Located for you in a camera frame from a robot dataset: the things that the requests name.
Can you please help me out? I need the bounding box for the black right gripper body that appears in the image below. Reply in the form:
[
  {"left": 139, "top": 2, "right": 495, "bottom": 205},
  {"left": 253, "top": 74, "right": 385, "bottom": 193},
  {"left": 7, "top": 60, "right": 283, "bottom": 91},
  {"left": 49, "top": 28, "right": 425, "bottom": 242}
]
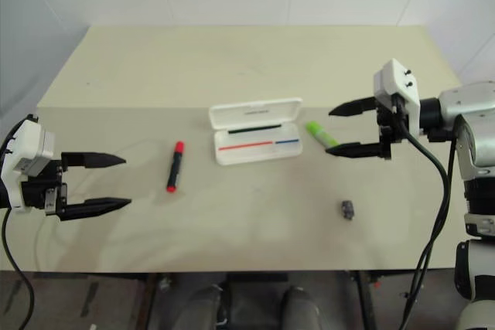
[{"left": 376, "top": 94, "right": 408, "bottom": 162}]

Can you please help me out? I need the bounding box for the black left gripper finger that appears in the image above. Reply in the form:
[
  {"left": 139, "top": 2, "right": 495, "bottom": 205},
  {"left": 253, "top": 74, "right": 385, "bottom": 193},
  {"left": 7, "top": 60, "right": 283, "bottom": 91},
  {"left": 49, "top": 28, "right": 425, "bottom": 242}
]
[
  {"left": 61, "top": 150, "right": 127, "bottom": 171},
  {"left": 57, "top": 197, "right": 133, "bottom": 223}
]

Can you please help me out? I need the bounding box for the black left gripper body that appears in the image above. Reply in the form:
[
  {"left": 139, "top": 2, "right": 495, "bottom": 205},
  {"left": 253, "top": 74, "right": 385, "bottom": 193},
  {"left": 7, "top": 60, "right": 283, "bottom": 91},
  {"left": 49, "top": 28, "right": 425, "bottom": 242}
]
[{"left": 21, "top": 158, "right": 70, "bottom": 217}]

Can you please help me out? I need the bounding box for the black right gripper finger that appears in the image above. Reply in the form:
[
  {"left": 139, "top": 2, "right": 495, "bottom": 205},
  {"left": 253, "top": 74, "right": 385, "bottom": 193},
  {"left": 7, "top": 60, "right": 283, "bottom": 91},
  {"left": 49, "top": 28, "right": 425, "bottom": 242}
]
[
  {"left": 325, "top": 141, "right": 384, "bottom": 159},
  {"left": 328, "top": 96, "right": 378, "bottom": 118}
]

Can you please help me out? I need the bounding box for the white open pencil case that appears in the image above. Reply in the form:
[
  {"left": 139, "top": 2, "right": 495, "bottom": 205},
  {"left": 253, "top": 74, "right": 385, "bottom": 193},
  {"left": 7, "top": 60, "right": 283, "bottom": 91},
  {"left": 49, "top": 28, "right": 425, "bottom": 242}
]
[{"left": 208, "top": 97, "right": 305, "bottom": 168}]

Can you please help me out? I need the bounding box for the green highlighter pen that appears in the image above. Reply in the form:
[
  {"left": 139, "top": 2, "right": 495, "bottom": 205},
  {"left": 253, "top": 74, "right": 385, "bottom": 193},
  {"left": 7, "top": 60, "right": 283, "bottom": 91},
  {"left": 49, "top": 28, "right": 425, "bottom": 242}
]
[{"left": 306, "top": 121, "right": 341, "bottom": 150}]

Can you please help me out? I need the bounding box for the small dark eraser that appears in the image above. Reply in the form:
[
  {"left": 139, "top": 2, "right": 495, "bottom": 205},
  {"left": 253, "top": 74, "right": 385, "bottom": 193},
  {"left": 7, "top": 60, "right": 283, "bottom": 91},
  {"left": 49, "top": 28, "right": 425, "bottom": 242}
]
[{"left": 340, "top": 199, "right": 357, "bottom": 223}]

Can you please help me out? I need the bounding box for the red and black marker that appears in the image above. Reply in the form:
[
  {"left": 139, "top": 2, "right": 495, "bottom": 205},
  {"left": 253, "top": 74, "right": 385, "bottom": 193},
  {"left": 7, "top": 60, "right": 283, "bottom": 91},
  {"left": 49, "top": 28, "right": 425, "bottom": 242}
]
[{"left": 166, "top": 141, "right": 186, "bottom": 194}]

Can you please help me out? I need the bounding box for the dark rounded shape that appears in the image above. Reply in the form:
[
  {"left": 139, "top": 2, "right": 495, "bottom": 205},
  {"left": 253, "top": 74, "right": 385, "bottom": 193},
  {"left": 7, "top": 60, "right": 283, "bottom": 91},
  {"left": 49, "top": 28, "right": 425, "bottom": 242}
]
[{"left": 281, "top": 285, "right": 319, "bottom": 330}]

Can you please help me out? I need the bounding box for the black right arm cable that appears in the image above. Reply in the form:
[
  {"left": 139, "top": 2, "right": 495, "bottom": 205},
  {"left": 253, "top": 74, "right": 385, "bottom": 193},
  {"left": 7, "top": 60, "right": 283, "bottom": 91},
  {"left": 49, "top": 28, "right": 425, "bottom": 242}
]
[{"left": 390, "top": 96, "right": 471, "bottom": 330}]

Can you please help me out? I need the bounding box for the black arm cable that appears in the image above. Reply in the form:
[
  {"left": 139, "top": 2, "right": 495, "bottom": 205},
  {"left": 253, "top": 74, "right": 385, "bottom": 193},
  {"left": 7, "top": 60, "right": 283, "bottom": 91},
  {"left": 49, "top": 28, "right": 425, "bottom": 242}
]
[
  {"left": 0, "top": 115, "right": 36, "bottom": 330},
  {"left": 390, "top": 96, "right": 471, "bottom": 330}
]

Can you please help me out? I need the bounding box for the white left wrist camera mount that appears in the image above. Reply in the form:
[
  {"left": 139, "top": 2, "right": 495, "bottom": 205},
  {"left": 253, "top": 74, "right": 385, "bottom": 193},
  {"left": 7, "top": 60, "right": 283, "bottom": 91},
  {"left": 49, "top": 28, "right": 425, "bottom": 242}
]
[{"left": 0, "top": 114, "right": 57, "bottom": 213}]

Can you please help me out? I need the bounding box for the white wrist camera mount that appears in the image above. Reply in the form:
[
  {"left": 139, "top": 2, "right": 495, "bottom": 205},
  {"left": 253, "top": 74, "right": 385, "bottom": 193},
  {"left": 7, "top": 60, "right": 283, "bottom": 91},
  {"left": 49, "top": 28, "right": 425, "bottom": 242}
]
[
  {"left": 0, "top": 114, "right": 57, "bottom": 213},
  {"left": 372, "top": 58, "right": 422, "bottom": 138}
]

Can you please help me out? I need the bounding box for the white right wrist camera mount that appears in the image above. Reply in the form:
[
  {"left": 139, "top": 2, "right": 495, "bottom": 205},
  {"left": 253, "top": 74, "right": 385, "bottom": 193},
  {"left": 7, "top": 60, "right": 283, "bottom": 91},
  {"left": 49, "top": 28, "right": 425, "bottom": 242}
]
[{"left": 372, "top": 58, "right": 422, "bottom": 138}]

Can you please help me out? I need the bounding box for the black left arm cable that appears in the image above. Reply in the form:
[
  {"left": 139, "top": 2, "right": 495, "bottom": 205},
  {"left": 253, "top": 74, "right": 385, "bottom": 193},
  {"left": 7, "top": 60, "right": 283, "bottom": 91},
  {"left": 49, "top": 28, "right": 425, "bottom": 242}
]
[{"left": 0, "top": 115, "right": 36, "bottom": 330}]

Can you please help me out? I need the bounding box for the black table frame leg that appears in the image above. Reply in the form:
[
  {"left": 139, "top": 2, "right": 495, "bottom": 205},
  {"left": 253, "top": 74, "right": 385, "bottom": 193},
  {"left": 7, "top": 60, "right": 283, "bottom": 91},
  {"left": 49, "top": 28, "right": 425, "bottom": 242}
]
[{"left": 354, "top": 270, "right": 379, "bottom": 330}]

